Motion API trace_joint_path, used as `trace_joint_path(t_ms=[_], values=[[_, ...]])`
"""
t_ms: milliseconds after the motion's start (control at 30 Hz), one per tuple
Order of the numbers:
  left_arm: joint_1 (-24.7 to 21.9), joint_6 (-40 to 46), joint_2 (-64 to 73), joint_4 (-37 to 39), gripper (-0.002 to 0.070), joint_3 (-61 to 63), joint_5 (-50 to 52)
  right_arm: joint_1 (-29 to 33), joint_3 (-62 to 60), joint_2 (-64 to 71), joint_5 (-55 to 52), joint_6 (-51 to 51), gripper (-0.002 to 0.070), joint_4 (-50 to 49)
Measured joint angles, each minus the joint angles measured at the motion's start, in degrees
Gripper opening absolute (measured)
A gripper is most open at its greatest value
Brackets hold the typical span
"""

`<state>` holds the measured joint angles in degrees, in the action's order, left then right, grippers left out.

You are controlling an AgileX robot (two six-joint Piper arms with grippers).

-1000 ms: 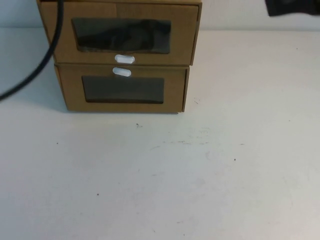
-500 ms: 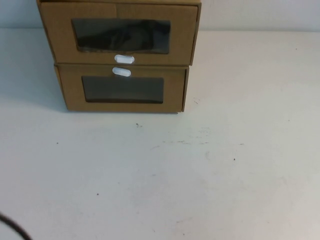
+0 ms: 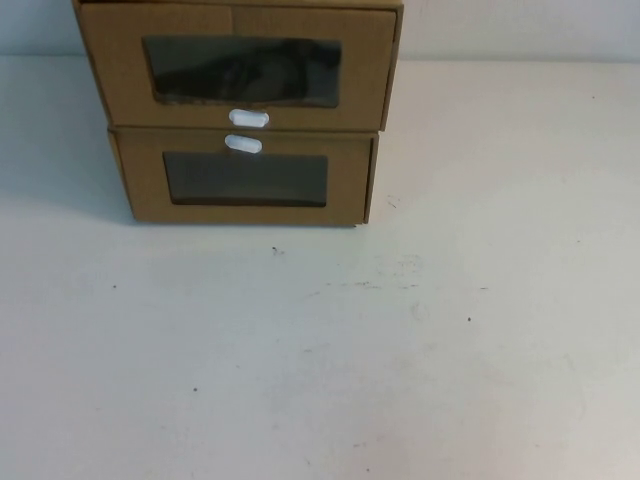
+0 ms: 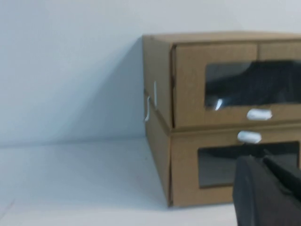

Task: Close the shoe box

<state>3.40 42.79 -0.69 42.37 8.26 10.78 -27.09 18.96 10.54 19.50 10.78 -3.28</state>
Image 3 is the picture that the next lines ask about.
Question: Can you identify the cardboard shoe box with window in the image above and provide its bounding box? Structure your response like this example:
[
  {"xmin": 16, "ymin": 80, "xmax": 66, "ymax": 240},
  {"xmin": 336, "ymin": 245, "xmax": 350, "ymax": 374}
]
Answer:
[{"xmin": 107, "ymin": 124, "xmax": 377, "ymax": 230}]

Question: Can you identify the white plastic drawer handle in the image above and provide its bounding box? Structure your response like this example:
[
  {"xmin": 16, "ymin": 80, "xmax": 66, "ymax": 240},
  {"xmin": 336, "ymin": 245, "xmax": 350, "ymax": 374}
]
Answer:
[
  {"xmin": 228, "ymin": 107, "xmax": 272, "ymax": 128},
  {"xmin": 224, "ymin": 133, "xmax": 264, "ymax": 153}
]

